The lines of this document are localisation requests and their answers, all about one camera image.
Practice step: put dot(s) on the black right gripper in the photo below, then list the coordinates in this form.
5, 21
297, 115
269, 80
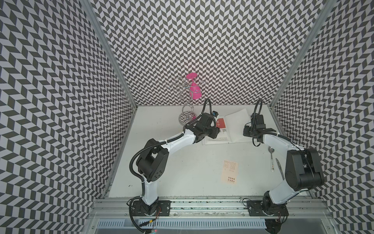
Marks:
246, 129

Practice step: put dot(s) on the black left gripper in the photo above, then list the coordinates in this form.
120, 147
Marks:
215, 130

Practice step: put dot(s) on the red square card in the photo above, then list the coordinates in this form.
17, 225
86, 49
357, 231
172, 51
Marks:
221, 123

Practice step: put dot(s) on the white photo album bicycle cover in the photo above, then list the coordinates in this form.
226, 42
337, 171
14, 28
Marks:
234, 123

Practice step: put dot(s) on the pale pink card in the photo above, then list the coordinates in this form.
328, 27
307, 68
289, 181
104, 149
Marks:
230, 172

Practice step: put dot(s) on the white calligraphy card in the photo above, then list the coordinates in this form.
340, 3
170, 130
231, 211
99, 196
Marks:
223, 136

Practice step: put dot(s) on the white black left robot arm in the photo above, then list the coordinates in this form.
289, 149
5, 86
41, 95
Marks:
149, 163

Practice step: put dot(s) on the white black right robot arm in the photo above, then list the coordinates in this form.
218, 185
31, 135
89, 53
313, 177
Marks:
303, 170

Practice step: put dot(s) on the metal spoon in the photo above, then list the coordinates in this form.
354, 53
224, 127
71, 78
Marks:
271, 158

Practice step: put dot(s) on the pink plastic cup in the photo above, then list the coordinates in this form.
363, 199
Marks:
194, 88

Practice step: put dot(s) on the chrome wire cup stand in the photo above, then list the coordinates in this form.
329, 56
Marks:
182, 90

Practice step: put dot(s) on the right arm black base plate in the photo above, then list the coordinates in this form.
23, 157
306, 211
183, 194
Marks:
257, 208

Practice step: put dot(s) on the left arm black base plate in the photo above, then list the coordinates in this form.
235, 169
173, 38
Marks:
160, 207

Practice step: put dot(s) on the aluminium front rail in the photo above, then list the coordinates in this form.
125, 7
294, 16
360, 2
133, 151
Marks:
224, 207

